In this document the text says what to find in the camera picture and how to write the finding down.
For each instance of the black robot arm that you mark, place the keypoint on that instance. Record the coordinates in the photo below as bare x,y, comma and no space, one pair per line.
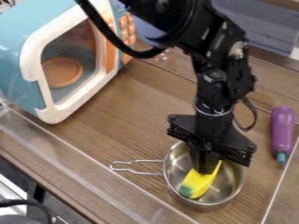
214,41

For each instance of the blue toy microwave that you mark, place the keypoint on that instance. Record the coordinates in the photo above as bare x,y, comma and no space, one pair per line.
42,30

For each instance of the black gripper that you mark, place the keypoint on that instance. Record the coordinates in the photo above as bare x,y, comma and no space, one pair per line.
212,139

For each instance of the silver pot with wire handle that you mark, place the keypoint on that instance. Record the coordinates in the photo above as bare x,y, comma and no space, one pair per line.
176,165

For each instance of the purple toy eggplant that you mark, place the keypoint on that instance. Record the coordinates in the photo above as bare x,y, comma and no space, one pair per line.
282,132

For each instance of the orange microwave turntable plate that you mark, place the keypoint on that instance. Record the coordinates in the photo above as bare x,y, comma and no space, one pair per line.
62,71

